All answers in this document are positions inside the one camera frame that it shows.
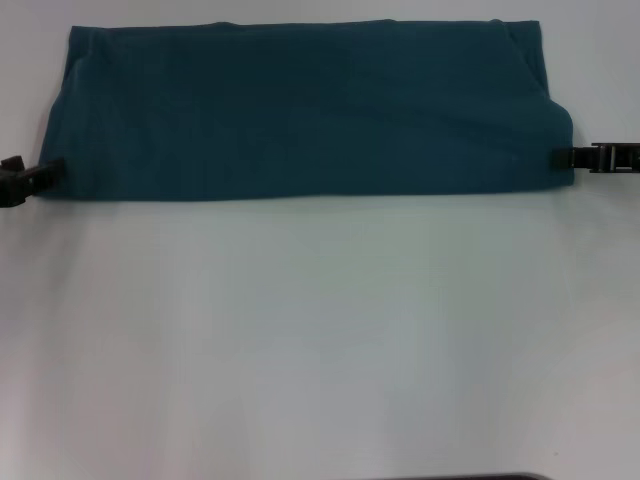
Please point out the blue FREE print t-shirt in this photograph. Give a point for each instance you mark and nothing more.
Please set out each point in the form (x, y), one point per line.
(300, 115)

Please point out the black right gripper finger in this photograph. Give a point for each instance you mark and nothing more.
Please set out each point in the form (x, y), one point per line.
(595, 157)

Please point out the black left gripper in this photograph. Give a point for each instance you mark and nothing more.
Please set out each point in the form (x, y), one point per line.
(10, 182)

